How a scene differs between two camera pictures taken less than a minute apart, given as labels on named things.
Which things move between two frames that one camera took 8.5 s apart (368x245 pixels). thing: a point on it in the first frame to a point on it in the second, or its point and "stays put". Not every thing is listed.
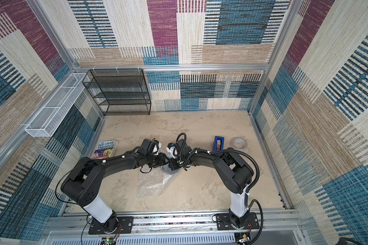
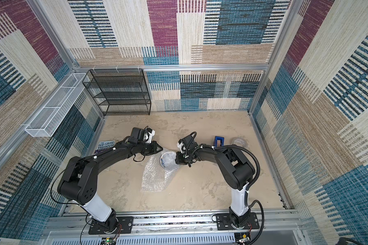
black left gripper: x=163 y=158 to x=156 y=150
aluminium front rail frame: x=282 y=227 stays put
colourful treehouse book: x=104 y=150 stays put
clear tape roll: x=240 y=143 stays put
